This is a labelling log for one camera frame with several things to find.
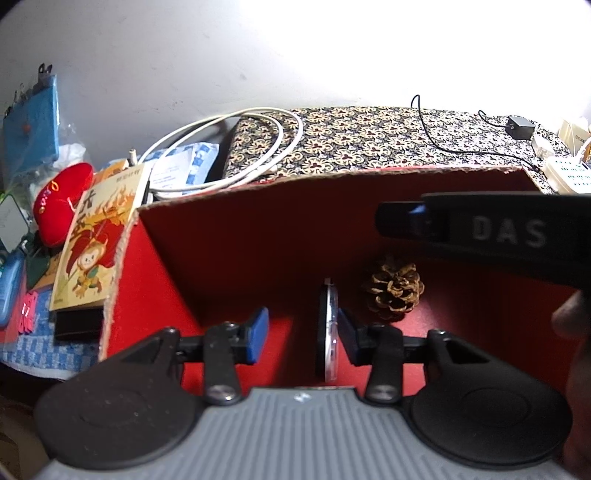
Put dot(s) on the black power adapter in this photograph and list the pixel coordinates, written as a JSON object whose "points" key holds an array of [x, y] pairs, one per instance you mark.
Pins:
{"points": [[521, 127]]}

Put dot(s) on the floral patterned cloth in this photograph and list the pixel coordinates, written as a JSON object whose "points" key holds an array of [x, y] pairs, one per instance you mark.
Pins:
{"points": [[369, 138]]}

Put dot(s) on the dark green cloth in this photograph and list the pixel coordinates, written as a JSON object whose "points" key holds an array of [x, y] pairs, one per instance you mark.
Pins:
{"points": [[39, 267]]}

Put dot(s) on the white power strip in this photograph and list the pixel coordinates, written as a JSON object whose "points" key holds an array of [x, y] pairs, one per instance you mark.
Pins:
{"points": [[568, 175]]}

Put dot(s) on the person's right hand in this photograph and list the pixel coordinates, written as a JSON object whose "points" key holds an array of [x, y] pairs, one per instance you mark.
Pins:
{"points": [[571, 318]]}

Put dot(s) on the clear round disc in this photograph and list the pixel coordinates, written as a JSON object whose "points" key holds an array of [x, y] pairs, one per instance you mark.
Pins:
{"points": [[328, 323]]}

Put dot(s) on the red cardboard box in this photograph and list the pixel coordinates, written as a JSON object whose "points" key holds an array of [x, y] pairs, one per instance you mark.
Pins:
{"points": [[277, 230]]}

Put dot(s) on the orange book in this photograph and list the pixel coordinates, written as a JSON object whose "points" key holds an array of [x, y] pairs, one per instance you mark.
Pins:
{"points": [[111, 171]]}

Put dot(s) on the white card with dark frame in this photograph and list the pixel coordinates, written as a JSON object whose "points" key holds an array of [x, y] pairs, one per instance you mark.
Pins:
{"points": [[11, 224]]}

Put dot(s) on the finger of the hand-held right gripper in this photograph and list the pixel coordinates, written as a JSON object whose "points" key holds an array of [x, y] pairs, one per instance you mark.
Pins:
{"points": [[399, 221]]}

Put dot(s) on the white carton box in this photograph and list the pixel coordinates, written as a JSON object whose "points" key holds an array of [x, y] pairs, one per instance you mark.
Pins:
{"points": [[575, 136]]}

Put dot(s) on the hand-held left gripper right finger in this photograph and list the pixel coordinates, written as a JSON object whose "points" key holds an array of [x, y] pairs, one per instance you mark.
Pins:
{"points": [[345, 333]]}

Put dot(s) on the blue checkered cloth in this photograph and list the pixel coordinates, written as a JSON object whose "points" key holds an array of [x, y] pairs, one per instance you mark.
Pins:
{"points": [[46, 355]]}

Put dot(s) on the light blue plastic case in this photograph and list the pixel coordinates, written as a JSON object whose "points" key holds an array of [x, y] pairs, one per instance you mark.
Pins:
{"points": [[9, 290]]}

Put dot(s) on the brown pine cone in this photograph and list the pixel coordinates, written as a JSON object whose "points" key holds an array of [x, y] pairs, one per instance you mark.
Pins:
{"points": [[395, 290]]}

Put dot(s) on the red plush toy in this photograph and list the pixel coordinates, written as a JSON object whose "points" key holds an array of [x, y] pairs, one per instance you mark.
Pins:
{"points": [[55, 203]]}

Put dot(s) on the monkey cartoon book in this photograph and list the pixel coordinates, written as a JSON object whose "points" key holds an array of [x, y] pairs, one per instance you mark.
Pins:
{"points": [[92, 240]]}

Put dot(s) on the blue and white packet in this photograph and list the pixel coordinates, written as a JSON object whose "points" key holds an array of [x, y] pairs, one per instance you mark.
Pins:
{"points": [[203, 157]]}

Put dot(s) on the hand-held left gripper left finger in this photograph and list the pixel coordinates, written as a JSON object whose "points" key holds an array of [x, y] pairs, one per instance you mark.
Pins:
{"points": [[258, 332]]}

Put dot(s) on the black flat box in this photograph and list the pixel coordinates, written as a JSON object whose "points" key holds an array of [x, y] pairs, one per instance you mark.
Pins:
{"points": [[76, 325]]}

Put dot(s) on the clear plastic bag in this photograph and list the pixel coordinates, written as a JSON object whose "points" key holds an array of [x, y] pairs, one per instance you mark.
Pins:
{"points": [[69, 157]]}

